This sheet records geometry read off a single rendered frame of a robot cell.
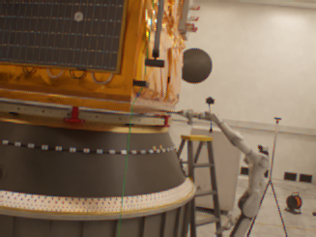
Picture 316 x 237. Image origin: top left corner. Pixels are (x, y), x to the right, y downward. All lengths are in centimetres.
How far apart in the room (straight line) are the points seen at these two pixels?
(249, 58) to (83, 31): 857
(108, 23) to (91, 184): 90
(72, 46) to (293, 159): 904
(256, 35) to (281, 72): 132
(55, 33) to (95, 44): 24
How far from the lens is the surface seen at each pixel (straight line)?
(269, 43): 1026
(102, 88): 173
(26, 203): 190
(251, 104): 996
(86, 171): 195
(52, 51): 183
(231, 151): 592
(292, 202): 714
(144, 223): 207
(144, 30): 177
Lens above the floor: 178
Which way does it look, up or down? 2 degrees down
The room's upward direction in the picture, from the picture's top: 6 degrees clockwise
